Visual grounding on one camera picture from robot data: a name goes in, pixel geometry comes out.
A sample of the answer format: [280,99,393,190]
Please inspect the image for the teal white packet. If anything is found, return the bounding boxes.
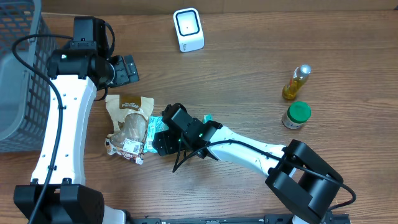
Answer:
[144,116,169,153]

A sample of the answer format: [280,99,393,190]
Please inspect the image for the teal white carton pack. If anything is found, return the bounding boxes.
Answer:
[203,114,213,124]

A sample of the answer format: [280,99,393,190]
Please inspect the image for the brown Pantree snack pouch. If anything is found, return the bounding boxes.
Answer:
[105,95,154,165]

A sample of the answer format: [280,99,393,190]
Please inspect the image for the green white round jar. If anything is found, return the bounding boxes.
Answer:
[281,101,312,129]

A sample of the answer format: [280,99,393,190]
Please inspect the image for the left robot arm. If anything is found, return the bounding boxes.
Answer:
[13,16,139,223]

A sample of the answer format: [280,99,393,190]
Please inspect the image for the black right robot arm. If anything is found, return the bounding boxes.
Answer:
[152,103,343,223]

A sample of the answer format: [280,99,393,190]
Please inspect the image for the grey plastic mesh basket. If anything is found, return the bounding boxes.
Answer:
[1,0,58,153]

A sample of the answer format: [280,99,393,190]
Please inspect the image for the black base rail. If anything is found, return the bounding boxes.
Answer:
[130,213,351,224]

